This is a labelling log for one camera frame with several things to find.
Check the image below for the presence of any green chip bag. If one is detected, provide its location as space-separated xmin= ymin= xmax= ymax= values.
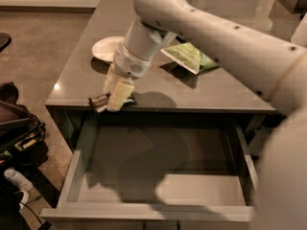
xmin=161 ymin=43 xmax=218 ymax=75

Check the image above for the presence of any plastic water bottle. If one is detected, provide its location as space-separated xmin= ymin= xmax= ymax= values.
xmin=4 ymin=168 xmax=33 ymax=192

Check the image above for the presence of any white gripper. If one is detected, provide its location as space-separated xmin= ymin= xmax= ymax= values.
xmin=103 ymin=42 xmax=151 ymax=111

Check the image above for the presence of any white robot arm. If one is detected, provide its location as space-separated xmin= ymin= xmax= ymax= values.
xmin=104 ymin=0 xmax=307 ymax=230

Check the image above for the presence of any black round stool edge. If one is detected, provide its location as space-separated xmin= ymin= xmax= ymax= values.
xmin=0 ymin=33 xmax=12 ymax=52

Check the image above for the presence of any open grey top drawer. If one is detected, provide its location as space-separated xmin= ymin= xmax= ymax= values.
xmin=41 ymin=113 xmax=257 ymax=230

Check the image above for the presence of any black bag on cart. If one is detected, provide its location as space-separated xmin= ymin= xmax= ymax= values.
xmin=0 ymin=82 xmax=45 ymax=164

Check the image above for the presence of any white bowl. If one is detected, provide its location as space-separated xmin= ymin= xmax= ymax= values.
xmin=91 ymin=36 xmax=124 ymax=63

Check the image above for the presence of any black rxbar chocolate bar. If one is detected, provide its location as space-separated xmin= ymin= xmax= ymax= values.
xmin=88 ymin=94 xmax=136 ymax=114

